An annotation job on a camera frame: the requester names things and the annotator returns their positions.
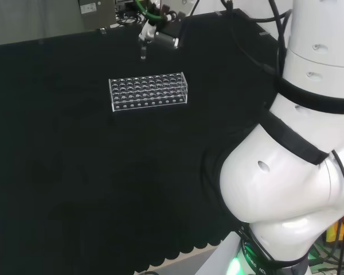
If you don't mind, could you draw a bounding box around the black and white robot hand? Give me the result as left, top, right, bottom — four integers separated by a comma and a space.
138, 11, 181, 50

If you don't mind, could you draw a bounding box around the clear plastic test tube rack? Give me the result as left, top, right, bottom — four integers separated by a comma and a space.
108, 72, 189, 113

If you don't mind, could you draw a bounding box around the grey metal equipment box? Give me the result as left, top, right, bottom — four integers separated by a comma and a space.
77, 0, 119, 15

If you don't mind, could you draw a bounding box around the black bench cloth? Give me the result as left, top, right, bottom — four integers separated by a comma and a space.
0, 7, 279, 275

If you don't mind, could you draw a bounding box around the yellow stop button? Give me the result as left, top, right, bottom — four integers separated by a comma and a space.
326, 219, 344, 245

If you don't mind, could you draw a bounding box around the green cable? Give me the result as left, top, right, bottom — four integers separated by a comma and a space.
134, 0, 165, 21

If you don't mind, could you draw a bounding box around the tangle of black cables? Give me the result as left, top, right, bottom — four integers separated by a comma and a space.
114, 13, 146, 29

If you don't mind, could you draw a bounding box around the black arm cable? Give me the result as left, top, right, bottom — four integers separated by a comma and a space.
219, 0, 294, 80

